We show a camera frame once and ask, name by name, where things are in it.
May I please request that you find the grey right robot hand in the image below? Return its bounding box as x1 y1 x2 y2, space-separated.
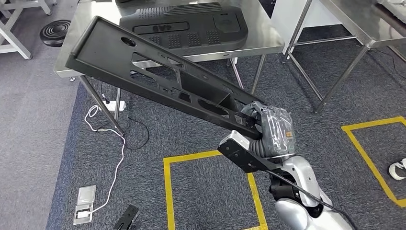
241 101 296 158

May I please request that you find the black plastic plate holder part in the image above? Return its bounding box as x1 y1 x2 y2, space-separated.
65 16 265 140

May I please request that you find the stainless steel workbench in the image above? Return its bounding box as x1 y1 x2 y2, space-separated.
282 0 406 114
54 0 285 137

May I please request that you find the yellow floor tape square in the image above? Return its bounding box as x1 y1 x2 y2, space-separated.
341 116 406 208
162 149 269 230

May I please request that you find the white partition panel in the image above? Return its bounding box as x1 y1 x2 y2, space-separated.
271 0 342 54

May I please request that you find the person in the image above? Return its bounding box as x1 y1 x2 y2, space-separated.
388 158 406 181

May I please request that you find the large black plastic panel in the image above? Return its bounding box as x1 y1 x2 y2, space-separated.
119 1 249 57

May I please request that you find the white power strip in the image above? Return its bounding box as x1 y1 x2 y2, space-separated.
101 100 126 112

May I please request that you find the silver floor socket plate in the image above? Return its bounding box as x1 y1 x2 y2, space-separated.
73 185 97 225

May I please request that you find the black stool chrome base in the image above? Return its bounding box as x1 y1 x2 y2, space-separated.
39 19 72 47

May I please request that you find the white furniture leg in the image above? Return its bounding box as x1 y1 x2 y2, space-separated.
0 0 53 16
0 11 33 61

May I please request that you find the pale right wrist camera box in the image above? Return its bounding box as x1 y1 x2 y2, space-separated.
220 130 251 151

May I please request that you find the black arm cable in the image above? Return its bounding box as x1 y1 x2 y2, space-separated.
265 170 359 230

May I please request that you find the black power cable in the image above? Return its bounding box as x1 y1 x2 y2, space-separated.
95 81 150 151

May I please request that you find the thin black floor cable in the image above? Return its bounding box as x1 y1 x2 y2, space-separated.
368 47 406 81

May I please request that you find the white power cable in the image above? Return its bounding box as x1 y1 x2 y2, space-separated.
84 104 126 214

